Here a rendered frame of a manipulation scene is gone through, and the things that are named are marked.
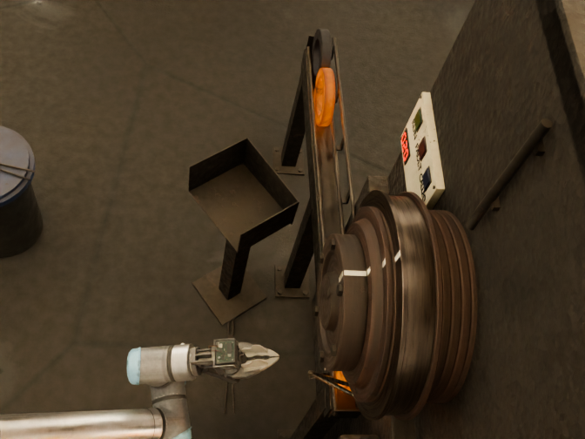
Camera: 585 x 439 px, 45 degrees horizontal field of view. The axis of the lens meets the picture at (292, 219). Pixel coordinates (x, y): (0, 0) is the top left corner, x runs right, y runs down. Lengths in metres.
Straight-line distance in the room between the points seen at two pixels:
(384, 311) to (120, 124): 1.95
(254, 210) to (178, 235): 0.68
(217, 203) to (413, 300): 1.00
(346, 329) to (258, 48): 2.18
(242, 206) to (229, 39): 1.37
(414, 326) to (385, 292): 0.08
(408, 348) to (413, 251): 0.17
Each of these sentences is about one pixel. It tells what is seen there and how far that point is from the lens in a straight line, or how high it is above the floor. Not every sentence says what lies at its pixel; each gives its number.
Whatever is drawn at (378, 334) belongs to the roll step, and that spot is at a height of 1.24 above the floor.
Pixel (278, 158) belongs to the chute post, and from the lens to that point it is 2.99.
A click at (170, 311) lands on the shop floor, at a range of 2.64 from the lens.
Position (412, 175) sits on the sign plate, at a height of 1.11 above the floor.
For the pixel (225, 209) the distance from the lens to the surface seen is 2.15.
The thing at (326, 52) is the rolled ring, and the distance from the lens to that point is 2.39.
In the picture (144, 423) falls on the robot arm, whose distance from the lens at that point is 1.85.
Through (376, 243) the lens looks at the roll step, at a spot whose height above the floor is 1.28.
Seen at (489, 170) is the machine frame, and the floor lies 1.44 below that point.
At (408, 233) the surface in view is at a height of 1.33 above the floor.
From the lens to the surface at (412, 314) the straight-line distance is 1.29.
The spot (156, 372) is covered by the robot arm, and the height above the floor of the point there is 0.71.
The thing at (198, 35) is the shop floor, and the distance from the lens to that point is 3.38.
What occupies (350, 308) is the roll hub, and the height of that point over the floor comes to 1.24.
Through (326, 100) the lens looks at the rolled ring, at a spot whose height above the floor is 0.74.
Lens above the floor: 2.45
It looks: 59 degrees down
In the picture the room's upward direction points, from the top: 17 degrees clockwise
